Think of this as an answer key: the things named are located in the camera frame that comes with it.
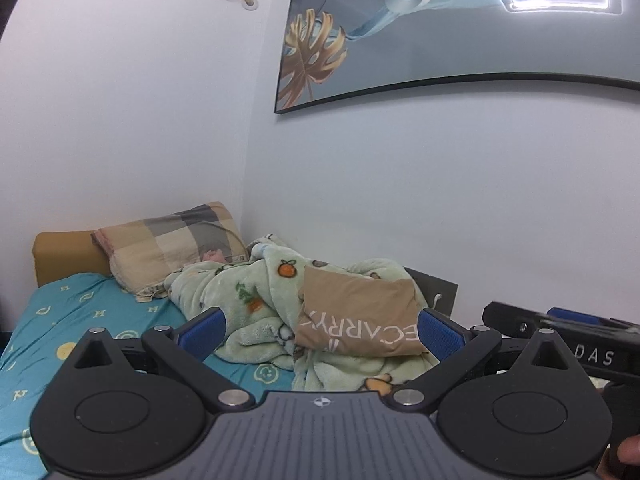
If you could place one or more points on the person's right hand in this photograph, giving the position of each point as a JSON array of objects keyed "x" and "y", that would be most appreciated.
[{"x": 631, "y": 450}]

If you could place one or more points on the tan padded headboard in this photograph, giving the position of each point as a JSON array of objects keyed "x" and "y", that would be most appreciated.
[{"x": 65, "y": 255}]

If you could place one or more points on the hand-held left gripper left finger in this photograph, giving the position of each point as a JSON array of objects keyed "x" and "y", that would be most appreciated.
[{"x": 202, "y": 332}]

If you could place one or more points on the green printed fleece blanket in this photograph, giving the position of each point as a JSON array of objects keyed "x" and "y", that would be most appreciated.
[{"x": 225, "y": 290}]

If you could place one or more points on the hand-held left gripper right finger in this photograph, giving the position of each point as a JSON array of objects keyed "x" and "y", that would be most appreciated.
[{"x": 440, "y": 335}]

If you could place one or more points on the framed gold leaf wall picture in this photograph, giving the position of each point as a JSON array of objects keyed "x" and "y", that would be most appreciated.
[{"x": 450, "y": 25}]

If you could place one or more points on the bed with blue printed sheet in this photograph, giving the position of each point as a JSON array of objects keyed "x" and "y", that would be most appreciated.
[{"x": 65, "y": 310}]

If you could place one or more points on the checked beige grey pillow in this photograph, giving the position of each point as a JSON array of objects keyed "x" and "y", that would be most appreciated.
[{"x": 165, "y": 245}]

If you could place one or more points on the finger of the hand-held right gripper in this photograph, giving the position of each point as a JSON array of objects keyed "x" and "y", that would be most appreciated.
[
  {"x": 510, "y": 317},
  {"x": 575, "y": 317}
]

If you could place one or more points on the tan printed t-shirt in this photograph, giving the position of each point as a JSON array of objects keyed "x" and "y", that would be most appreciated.
[{"x": 350, "y": 310}]

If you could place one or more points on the dark grey panel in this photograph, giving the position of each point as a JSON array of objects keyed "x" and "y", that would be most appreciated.
[{"x": 442, "y": 282}]

